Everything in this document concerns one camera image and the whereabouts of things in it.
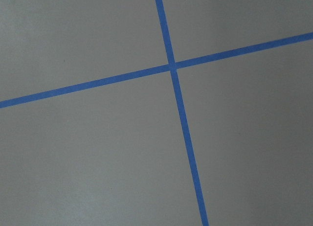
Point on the blue tape line lengthwise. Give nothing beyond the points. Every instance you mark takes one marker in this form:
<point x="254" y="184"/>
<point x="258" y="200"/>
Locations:
<point x="181" y="110"/>

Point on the blue tape line crosswise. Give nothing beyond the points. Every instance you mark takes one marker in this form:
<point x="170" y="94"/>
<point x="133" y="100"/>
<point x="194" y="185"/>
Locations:
<point x="156" y="70"/>

